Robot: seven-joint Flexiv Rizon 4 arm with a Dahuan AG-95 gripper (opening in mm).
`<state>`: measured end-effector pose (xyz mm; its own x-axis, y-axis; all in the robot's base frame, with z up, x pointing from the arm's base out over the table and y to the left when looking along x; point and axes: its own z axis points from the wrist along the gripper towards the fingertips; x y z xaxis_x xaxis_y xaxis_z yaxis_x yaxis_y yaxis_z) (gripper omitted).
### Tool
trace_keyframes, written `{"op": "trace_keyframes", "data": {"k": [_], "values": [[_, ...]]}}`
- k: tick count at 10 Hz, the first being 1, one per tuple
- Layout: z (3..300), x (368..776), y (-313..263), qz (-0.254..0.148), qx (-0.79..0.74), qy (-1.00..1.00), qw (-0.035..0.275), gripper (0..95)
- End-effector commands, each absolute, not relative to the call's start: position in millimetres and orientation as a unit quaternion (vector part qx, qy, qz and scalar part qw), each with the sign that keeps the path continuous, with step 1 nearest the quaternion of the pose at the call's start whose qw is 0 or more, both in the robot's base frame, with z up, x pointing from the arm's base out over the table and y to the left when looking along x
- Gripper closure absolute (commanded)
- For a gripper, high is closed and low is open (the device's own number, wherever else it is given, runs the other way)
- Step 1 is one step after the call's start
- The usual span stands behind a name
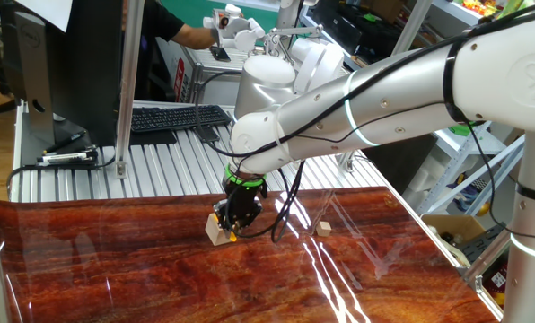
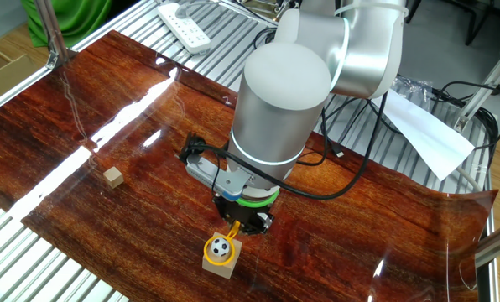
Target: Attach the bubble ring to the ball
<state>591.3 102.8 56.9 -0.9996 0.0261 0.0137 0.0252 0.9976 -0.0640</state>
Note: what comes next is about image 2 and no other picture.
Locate white power strip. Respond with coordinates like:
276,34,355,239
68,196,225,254
156,2,212,55

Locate aluminium frame post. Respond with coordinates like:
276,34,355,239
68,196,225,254
34,0,77,70
474,217,500,269
453,41,500,132

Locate light grey cable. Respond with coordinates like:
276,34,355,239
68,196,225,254
455,165,484,193

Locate black USB cable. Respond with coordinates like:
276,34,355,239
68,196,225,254
319,100,402,159

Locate small wooden cube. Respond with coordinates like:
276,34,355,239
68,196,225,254
102,166,125,190

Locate small soccer ball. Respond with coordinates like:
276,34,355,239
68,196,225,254
211,237,231,258

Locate green flange adapter ring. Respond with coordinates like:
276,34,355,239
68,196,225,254
235,190,281,209

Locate white paper sheet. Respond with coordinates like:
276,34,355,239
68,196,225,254
371,87,476,182

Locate yellow bubble ring wand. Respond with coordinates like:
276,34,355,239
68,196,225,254
202,221,242,268

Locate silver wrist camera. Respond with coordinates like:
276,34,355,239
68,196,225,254
185,153,253,200

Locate glossy wood-grain mat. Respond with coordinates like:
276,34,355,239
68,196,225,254
0,29,499,302

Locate black cable bundle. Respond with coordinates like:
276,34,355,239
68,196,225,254
432,81,500,169

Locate green cloth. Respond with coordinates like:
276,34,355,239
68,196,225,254
21,0,113,49

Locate black chair legs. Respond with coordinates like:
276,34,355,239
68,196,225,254
404,0,500,47

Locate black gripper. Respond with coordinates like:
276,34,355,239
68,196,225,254
212,196,276,237

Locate brown cardboard box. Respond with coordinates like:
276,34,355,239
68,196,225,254
0,39,37,109

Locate large wooden block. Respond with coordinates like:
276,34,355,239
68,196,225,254
201,232,243,280

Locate clear plastic bag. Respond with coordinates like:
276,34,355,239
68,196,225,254
390,75,435,112

